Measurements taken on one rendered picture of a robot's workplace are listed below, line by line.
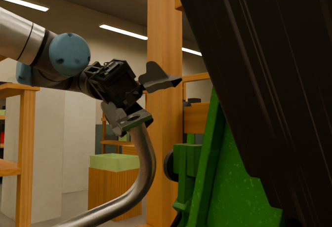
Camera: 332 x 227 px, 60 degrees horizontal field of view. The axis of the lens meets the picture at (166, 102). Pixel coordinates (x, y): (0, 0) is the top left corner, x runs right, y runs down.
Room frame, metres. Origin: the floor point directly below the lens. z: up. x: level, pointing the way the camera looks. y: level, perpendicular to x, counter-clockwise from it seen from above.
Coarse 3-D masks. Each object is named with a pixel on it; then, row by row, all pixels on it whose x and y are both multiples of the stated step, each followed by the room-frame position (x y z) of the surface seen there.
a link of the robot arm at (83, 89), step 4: (80, 76) 0.65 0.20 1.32; (84, 76) 0.63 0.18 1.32; (80, 80) 0.65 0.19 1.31; (84, 80) 0.63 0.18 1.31; (80, 84) 0.65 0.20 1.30; (84, 84) 0.62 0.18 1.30; (84, 88) 0.63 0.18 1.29; (84, 92) 0.65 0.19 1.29; (88, 92) 0.63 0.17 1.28; (92, 96) 0.64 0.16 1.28
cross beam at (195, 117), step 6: (186, 108) 0.97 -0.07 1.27; (192, 108) 0.95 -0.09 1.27; (198, 108) 0.93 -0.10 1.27; (204, 108) 0.91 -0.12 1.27; (186, 114) 0.97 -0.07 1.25; (192, 114) 0.95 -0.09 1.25; (198, 114) 0.93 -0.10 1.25; (204, 114) 0.91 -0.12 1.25; (186, 120) 0.97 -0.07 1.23; (192, 120) 0.95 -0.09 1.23; (198, 120) 0.93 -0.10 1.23; (204, 120) 0.91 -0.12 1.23; (186, 126) 0.97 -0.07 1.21; (192, 126) 0.95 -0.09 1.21; (198, 126) 0.93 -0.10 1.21; (204, 126) 0.91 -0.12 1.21; (186, 132) 0.97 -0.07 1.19; (192, 132) 0.95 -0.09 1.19; (198, 132) 0.93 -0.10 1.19; (204, 132) 0.91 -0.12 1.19
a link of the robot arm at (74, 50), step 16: (0, 16) 0.46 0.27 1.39; (16, 16) 0.48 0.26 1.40; (0, 32) 0.46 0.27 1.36; (16, 32) 0.47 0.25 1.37; (32, 32) 0.49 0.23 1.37; (48, 32) 0.51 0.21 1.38; (0, 48) 0.47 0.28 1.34; (16, 48) 0.48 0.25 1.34; (32, 48) 0.49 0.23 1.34; (48, 48) 0.50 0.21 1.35; (64, 48) 0.50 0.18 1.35; (80, 48) 0.52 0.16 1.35; (32, 64) 0.51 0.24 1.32; (48, 64) 0.52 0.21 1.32; (64, 64) 0.50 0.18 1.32; (80, 64) 0.52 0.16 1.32
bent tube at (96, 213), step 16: (144, 112) 0.49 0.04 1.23; (128, 128) 0.47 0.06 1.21; (144, 128) 0.49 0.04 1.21; (144, 144) 0.49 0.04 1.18; (144, 160) 0.51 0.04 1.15; (144, 176) 0.52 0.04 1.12; (128, 192) 0.52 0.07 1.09; (144, 192) 0.52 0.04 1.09; (96, 208) 0.51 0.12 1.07; (112, 208) 0.51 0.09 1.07; (128, 208) 0.52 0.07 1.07; (64, 224) 0.49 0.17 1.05; (80, 224) 0.49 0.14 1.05; (96, 224) 0.50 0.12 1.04
